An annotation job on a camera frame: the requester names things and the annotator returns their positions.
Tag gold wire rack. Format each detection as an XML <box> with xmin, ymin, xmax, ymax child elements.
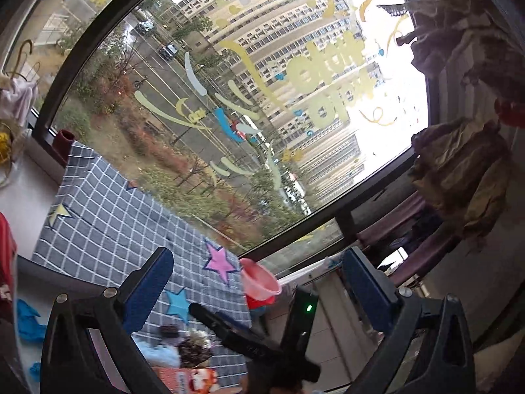
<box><xmin>1</xmin><ymin>39</ymin><xmax>38</xmax><ymax>188</ymax></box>

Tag grey white storage box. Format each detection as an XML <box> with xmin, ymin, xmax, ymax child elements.
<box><xmin>11</xmin><ymin>255</ymin><xmax>136</xmax><ymax>394</ymax></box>

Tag leopard print scrunchie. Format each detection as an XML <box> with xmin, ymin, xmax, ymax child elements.
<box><xmin>177</xmin><ymin>339</ymin><xmax>213</xmax><ymax>368</ymax></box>

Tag dark red knitted cup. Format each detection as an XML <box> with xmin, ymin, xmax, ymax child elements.
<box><xmin>52</xmin><ymin>129</ymin><xmax>76</xmax><ymax>165</ymax></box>

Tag grey checked star tablecloth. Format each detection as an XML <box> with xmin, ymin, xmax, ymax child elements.
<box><xmin>31</xmin><ymin>141</ymin><xmax>253</xmax><ymax>389</ymax></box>

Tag pink plastic basin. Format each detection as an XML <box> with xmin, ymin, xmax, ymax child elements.
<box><xmin>240</xmin><ymin>258</ymin><xmax>282</xmax><ymax>301</ymax></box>

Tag red plastic basin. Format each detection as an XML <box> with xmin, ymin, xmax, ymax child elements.
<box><xmin>245</xmin><ymin>295</ymin><xmax>276</xmax><ymax>310</ymax></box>

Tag orange printed packet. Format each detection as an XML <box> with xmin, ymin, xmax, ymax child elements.
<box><xmin>153</xmin><ymin>366</ymin><xmax>220</xmax><ymax>394</ymax></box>

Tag white dotted cloth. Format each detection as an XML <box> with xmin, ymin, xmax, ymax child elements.
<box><xmin>187</xmin><ymin>328</ymin><xmax>212</xmax><ymax>349</ymax></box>

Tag yellow cloth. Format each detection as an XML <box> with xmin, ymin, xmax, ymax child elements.
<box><xmin>0</xmin><ymin>132</ymin><xmax>11</xmax><ymax>164</ymax></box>

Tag blue cloth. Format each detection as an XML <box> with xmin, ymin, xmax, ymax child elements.
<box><xmin>29</xmin><ymin>362</ymin><xmax>41</xmax><ymax>383</ymax></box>
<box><xmin>17</xmin><ymin>299</ymin><xmax>46</xmax><ymax>344</ymax></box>

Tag striped knitted sock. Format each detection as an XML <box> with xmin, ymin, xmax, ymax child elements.
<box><xmin>159</xmin><ymin>325</ymin><xmax>182</xmax><ymax>346</ymax></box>

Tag light blue fluffy scrunchie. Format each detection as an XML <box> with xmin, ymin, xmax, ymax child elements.
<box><xmin>134</xmin><ymin>339</ymin><xmax>181</xmax><ymax>368</ymax></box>

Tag pink white towel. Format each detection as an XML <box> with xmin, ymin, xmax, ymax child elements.
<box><xmin>0</xmin><ymin>78</ymin><xmax>38</xmax><ymax>127</ymax></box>

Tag dark red garment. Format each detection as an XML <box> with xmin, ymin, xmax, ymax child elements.
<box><xmin>0</xmin><ymin>213</ymin><xmax>17</xmax><ymax>323</ymax></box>

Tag hanging brown clothes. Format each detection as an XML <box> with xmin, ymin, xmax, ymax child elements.
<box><xmin>383</xmin><ymin>0</ymin><xmax>524</xmax><ymax>240</ymax></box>

